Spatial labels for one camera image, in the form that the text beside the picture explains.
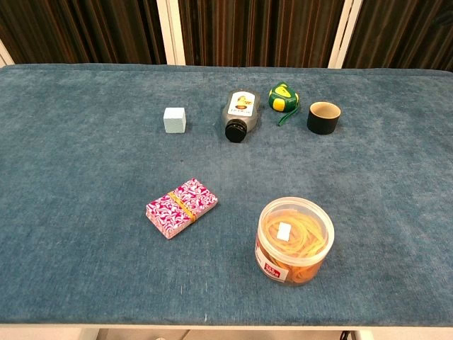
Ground black cup with beige interior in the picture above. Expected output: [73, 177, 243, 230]
[306, 101, 342, 136]

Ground yellow rubber band on deck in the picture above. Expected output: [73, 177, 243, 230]
[167, 191, 198, 222]

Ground grey bottle with black cap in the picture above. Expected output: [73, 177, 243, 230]
[222, 89, 265, 144]

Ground pink patterned card deck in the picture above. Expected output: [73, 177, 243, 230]
[145, 177, 219, 240]

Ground light blue cube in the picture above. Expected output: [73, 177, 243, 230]
[163, 107, 188, 135]

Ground green and yellow tape measure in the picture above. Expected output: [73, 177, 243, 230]
[268, 81, 301, 127]

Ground clear jar of rubber bands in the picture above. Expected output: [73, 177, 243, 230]
[255, 196, 336, 286]

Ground blue velvet table cloth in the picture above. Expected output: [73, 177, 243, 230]
[0, 63, 453, 326]

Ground dark brown striped curtain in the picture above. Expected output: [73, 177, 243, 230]
[0, 0, 453, 73]

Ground white frame post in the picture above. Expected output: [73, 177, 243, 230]
[327, 0, 364, 69]
[156, 0, 187, 66]
[0, 39, 16, 69]

